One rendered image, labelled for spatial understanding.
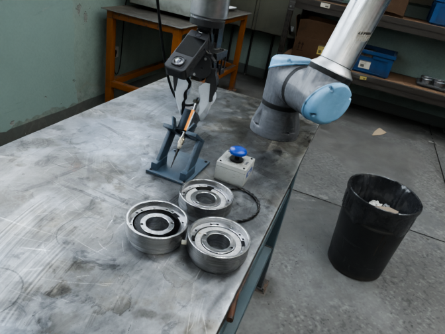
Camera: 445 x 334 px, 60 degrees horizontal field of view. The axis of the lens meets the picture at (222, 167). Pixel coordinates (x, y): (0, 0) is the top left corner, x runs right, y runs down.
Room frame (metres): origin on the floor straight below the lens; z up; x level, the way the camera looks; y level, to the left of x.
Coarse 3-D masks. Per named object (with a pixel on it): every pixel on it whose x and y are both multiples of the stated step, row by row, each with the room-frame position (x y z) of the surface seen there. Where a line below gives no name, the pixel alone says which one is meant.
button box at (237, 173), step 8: (224, 152) 0.80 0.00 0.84; (224, 160) 0.76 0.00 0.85; (232, 160) 0.76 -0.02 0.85; (240, 160) 0.77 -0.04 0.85; (248, 160) 0.78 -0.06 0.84; (216, 168) 0.75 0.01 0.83; (224, 168) 0.75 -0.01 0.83; (232, 168) 0.74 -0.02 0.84; (240, 168) 0.74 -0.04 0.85; (248, 168) 0.75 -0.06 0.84; (216, 176) 0.75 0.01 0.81; (224, 176) 0.75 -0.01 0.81; (232, 176) 0.74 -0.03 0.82; (240, 176) 0.74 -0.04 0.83; (248, 176) 0.77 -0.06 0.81; (232, 184) 0.74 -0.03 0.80; (240, 184) 0.73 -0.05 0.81
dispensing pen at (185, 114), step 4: (196, 100) 0.81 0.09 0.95; (196, 104) 0.81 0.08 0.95; (192, 108) 0.80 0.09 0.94; (196, 108) 0.81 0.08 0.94; (184, 112) 0.78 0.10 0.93; (188, 112) 0.78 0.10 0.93; (184, 116) 0.78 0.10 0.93; (188, 116) 0.78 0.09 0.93; (180, 120) 0.77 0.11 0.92; (184, 120) 0.77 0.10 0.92; (180, 124) 0.77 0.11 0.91; (184, 124) 0.77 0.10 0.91; (180, 128) 0.76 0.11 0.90; (184, 128) 0.76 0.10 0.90; (184, 132) 0.77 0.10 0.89; (180, 136) 0.77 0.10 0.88; (184, 136) 0.76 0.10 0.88; (180, 140) 0.76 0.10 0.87; (184, 140) 0.77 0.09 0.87; (180, 144) 0.75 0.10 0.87; (180, 148) 0.75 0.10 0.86; (176, 152) 0.75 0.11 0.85; (172, 164) 0.73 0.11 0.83
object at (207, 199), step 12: (192, 180) 0.66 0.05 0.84; (204, 180) 0.67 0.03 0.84; (180, 192) 0.61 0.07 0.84; (204, 192) 0.64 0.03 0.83; (228, 192) 0.65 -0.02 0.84; (180, 204) 0.60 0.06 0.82; (192, 204) 0.58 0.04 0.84; (204, 204) 0.60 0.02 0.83; (216, 204) 0.61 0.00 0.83; (228, 204) 0.60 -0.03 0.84; (192, 216) 0.57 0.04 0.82; (204, 216) 0.57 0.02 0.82; (216, 216) 0.58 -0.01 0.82
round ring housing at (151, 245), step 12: (144, 204) 0.56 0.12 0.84; (156, 204) 0.57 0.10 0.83; (168, 204) 0.57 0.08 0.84; (132, 216) 0.52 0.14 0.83; (144, 216) 0.53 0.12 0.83; (156, 216) 0.54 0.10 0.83; (180, 216) 0.55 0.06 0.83; (132, 228) 0.48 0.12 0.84; (144, 228) 0.50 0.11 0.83; (156, 228) 0.54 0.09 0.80; (168, 228) 0.51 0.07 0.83; (132, 240) 0.48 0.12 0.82; (144, 240) 0.47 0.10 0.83; (156, 240) 0.47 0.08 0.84; (168, 240) 0.48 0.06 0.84; (180, 240) 0.49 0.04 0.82; (144, 252) 0.47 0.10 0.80; (156, 252) 0.47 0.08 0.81; (168, 252) 0.48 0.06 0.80
